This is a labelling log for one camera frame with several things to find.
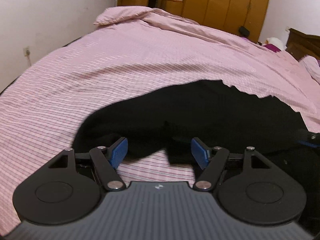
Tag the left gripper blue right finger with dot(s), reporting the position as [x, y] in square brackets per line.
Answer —
[211, 161]

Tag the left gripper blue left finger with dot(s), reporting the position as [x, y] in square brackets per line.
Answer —
[106, 160]

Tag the black knit cardigan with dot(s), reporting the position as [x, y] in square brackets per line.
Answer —
[169, 118]

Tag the pink pillow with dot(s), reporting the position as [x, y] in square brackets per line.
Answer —
[311, 67]

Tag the dark wooden headboard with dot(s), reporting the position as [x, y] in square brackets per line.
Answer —
[300, 45]

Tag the purple cloth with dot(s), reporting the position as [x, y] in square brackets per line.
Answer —
[272, 47]

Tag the pink checked bed cover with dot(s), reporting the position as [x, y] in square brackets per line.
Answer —
[133, 51]

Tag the small black bag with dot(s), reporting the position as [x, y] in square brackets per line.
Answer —
[244, 32]

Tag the wall power socket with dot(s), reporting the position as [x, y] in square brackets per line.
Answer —
[26, 51]

